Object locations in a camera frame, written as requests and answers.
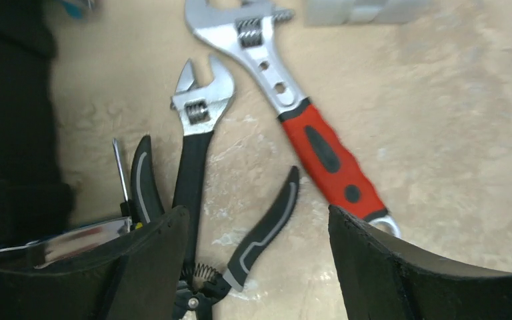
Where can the black plastic toolbox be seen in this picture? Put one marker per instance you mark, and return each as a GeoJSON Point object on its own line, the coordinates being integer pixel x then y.
{"type": "Point", "coordinates": [35, 202]}

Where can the red handled adjustable wrench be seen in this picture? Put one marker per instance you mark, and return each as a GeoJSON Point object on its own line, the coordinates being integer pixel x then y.
{"type": "Point", "coordinates": [246, 34]}

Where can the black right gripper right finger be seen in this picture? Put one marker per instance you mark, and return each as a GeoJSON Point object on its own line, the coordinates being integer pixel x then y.
{"type": "Point", "coordinates": [384, 277]}

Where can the small black adjustable wrench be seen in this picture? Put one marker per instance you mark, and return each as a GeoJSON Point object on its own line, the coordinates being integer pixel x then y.
{"type": "Point", "coordinates": [199, 109]}

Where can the black multi pliers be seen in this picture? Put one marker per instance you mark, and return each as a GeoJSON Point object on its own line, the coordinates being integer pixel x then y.
{"type": "Point", "coordinates": [205, 286]}

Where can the green white bit box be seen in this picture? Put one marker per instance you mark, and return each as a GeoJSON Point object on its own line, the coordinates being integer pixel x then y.
{"type": "Point", "coordinates": [340, 12]}

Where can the yellow handled screwdriver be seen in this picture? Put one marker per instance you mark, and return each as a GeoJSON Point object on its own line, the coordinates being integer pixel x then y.
{"type": "Point", "coordinates": [127, 206]}

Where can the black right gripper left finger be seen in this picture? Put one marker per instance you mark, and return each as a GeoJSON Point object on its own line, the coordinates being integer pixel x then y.
{"type": "Point", "coordinates": [132, 277]}

